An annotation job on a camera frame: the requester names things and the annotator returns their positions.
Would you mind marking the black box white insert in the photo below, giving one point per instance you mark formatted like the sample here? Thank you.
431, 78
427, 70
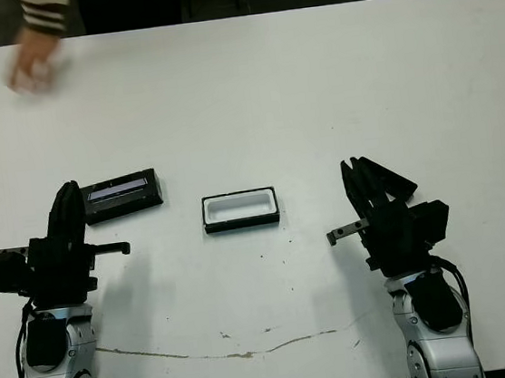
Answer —
238, 209

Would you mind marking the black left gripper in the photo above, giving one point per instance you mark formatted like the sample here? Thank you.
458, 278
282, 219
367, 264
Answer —
61, 274

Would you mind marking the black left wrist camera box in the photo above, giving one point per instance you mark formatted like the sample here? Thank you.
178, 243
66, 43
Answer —
2, 272

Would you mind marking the black box lid shiny label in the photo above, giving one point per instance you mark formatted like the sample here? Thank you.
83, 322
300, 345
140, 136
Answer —
122, 204

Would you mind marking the forearm in striped sleeve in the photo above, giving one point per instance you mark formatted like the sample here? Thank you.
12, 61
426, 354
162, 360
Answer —
48, 16

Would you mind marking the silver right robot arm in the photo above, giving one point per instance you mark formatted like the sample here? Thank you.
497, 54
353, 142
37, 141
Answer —
439, 350

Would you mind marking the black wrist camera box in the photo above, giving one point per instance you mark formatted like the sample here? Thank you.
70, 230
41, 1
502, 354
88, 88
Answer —
432, 223
2, 272

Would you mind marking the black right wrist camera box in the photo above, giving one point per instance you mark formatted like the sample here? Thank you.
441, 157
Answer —
432, 223

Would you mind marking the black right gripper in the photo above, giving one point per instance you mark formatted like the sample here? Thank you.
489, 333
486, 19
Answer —
393, 241

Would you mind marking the person's bare hand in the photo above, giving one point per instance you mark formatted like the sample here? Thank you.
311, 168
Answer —
32, 59

